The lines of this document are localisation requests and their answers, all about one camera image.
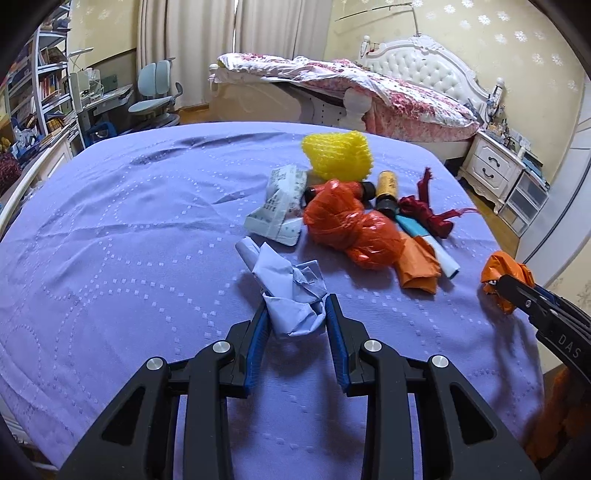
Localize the dark red ribbon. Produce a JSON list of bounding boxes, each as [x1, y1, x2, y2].
[[398, 167, 479, 239]]

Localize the white bed with headboard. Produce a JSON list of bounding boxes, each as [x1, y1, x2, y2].
[[209, 35, 491, 161]]

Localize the teal white wrapper tube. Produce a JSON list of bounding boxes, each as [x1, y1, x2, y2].
[[394, 214, 462, 280]]

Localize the red plastic bag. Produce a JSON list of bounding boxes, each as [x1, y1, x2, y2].
[[304, 179, 403, 270]]

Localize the light blue desk chair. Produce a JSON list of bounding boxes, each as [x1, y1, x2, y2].
[[128, 58, 183, 133]]

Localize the floral pink quilt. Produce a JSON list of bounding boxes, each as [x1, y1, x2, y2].
[[209, 53, 480, 143]]

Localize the red label bottle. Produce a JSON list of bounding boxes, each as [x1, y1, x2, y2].
[[301, 181, 377, 207]]

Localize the purple tablecloth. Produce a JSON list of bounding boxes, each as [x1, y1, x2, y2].
[[1, 123, 543, 466]]

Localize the beige curtains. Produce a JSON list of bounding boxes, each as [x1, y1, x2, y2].
[[137, 0, 332, 108]]

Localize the study desk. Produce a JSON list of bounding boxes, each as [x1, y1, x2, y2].
[[72, 84, 133, 144]]

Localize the white nightstand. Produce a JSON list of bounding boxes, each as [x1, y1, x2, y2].
[[457, 131, 525, 215]]

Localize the plastic drawer unit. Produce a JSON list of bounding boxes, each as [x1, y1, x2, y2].
[[499, 170, 550, 238]]

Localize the orange paper piece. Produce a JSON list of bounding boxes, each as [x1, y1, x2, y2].
[[394, 231, 442, 295]]

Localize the yellow label bottle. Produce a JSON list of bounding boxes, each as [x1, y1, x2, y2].
[[375, 170, 399, 221]]

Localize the white printed packet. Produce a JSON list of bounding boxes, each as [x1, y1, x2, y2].
[[243, 165, 308, 247]]

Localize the white bookshelf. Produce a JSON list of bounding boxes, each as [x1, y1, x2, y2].
[[1, 1, 84, 161]]

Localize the yellow foam net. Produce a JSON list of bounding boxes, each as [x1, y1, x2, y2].
[[301, 131, 374, 182]]

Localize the blue paper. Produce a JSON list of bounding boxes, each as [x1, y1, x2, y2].
[[235, 237, 329, 338]]

